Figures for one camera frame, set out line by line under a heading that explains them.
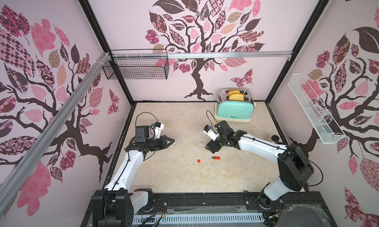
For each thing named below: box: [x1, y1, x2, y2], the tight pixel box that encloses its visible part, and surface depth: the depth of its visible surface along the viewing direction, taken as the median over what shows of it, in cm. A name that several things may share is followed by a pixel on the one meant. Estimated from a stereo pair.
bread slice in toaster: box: [227, 89, 245, 102], surface depth 100 cm
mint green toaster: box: [216, 100, 255, 120], surface depth 100 cm
